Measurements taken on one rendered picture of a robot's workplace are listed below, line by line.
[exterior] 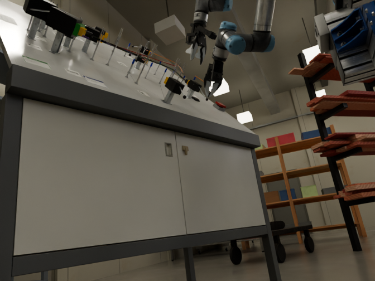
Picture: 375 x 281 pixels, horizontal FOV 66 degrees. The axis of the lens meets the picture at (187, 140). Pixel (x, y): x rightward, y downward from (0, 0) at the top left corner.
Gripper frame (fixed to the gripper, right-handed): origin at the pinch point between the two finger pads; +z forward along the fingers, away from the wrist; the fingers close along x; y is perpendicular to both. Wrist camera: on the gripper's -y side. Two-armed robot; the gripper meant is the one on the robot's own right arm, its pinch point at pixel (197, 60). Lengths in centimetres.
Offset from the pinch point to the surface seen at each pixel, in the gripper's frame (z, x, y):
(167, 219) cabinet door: 68, 46, -33
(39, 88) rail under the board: 32, 85, -16
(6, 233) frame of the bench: 66, 93, -27
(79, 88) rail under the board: 29, 74, -16
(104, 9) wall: -173, -213, 421
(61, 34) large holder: 11, 71, 6
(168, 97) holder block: 24.8, 33.7, -14.6
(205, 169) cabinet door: 52, 20, -29
